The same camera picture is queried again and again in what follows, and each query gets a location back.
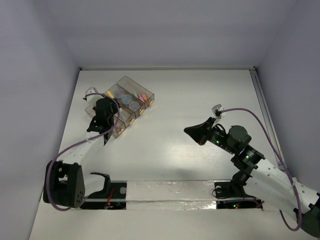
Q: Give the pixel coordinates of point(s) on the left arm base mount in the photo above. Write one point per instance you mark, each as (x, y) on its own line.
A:
(111, 197)

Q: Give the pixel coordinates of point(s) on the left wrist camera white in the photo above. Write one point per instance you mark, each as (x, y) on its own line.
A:
(90, 93)

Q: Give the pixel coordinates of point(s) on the pink highlighter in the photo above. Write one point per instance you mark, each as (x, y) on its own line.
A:
(142, 97)

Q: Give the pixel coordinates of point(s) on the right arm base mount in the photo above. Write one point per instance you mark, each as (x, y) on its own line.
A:
(231, 194)

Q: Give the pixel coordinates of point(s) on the yellow highlighter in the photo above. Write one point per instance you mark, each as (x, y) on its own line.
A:
(110, 94)

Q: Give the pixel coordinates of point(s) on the clear tape roll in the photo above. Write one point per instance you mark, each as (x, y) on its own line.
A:
(119, 93)

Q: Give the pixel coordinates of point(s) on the silver taped front board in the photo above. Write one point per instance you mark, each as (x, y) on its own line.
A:
(174, 195)

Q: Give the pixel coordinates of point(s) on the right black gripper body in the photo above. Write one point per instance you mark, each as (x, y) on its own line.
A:
(218, 138)

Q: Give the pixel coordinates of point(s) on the aluminium rail right edge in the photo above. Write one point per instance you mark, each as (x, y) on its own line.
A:
(265, 111)

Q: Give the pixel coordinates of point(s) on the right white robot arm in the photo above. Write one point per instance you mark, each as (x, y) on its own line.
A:
(258, 177)

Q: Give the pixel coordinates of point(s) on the clear brown compartment organizer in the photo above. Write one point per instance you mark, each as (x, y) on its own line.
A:
(129, 86)

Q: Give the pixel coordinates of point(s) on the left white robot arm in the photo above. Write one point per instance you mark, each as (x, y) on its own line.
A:
(68, 182)

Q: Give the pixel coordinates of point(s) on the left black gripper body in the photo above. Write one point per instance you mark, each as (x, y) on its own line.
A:
(99, 127)

